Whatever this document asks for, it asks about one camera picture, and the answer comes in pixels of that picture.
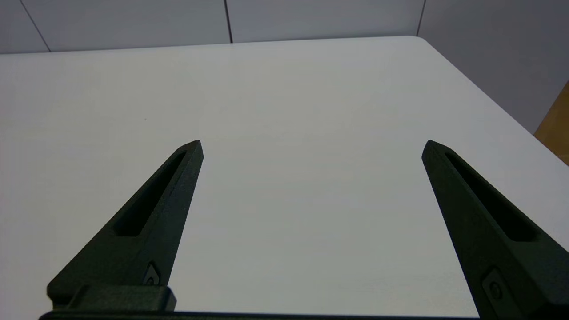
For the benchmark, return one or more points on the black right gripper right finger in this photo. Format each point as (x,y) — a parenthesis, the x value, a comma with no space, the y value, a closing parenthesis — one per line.
(480,249)

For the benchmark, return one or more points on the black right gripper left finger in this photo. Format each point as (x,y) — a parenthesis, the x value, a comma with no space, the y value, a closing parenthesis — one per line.
(146,249)

